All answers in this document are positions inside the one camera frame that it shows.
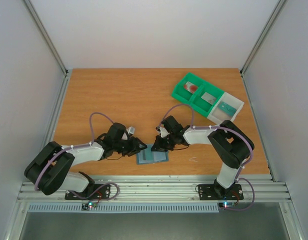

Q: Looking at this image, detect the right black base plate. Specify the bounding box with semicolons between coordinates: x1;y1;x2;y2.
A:
195;183;244;201

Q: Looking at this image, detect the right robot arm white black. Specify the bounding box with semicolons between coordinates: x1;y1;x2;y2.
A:
151;115;255;200

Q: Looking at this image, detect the aluminium rail base frame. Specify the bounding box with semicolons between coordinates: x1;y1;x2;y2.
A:
6;68;304;240

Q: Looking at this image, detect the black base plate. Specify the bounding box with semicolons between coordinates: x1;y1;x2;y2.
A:
195;183;244;201
64;184;111;201

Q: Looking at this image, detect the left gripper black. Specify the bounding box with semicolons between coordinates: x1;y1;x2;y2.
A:
114;137;148;157

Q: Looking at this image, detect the green plastic bin middle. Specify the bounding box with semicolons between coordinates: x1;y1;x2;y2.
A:
189;83;225;118

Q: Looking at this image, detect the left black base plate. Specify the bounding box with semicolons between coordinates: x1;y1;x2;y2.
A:
64;184;111;201

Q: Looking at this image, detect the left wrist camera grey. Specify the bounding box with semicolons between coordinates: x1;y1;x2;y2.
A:
126;126;135;135

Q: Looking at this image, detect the red circle card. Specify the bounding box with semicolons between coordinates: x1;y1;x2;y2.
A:
183;81;199;94

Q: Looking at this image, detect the grey card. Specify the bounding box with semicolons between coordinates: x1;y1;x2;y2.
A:
201;92;217;105

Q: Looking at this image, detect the green plastic bin far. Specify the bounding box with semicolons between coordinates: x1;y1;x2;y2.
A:
171;72;206;104

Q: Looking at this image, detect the green plastic bin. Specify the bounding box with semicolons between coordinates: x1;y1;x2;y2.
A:
171;72;206;104
189;83;225;118

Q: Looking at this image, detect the right aluminium corner post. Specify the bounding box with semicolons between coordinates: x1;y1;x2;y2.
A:
240;0;288;78

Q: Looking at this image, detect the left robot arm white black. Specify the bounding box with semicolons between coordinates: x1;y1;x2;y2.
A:
24;122;147;200

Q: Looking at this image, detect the small circuit board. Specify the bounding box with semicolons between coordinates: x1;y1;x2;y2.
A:
218;201;238;209
81;202;98;211

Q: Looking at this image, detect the left aluminium corner post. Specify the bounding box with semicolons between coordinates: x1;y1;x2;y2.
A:
22;0;68;76

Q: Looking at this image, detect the white plastic bin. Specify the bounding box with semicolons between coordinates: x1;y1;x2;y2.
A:
207;92;245;125

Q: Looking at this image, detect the left small circuit board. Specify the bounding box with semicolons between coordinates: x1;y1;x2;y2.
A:
81;202;98;211

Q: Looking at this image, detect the teal card holder wallet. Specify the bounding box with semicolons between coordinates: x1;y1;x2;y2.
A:
136;144;169;165

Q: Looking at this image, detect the right small circuit board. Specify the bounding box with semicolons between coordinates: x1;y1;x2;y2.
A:
218;201;238;209

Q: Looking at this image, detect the aluminium corner post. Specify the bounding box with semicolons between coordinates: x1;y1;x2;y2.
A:
240;0;288;78
22;0;68;76

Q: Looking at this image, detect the teal card black stripe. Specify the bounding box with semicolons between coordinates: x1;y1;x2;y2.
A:
140;149;154;162

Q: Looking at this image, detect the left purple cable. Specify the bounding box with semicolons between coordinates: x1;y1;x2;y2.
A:
33;112;121;201

